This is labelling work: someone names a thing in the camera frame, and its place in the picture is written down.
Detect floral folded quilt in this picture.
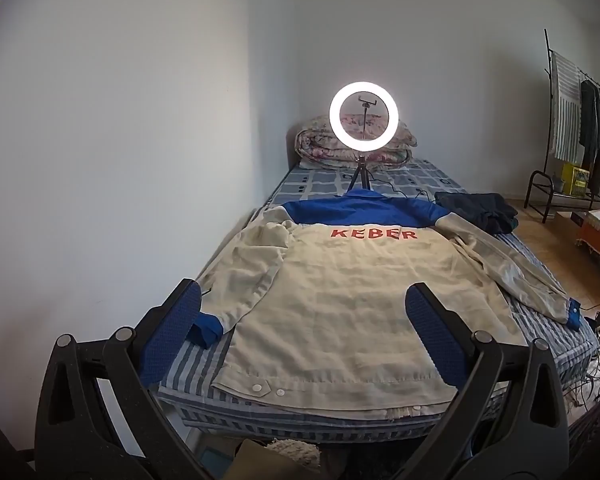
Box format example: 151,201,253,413
294,114,417,169

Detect black tripod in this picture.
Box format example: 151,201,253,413
348,155,372,192

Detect dark navy folded garment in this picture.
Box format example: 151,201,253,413
434,192,518,235

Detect striped hanging cloth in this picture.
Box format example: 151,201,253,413
550,51,581,165

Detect striped blue bed sheet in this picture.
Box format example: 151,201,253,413
157,161,598,442

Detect dark hanging clothes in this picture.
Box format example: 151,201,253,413
579,79,600,194

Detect ring light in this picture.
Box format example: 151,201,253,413
328,81,400,154

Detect black clothes rack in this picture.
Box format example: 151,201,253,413
524,30,600,221

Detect yellow box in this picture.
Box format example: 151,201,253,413
562,162,590,197

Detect beige and blue jacket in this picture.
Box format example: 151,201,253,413
189,189,580,413

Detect black cable on bed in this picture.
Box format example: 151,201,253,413
374,179,439,204

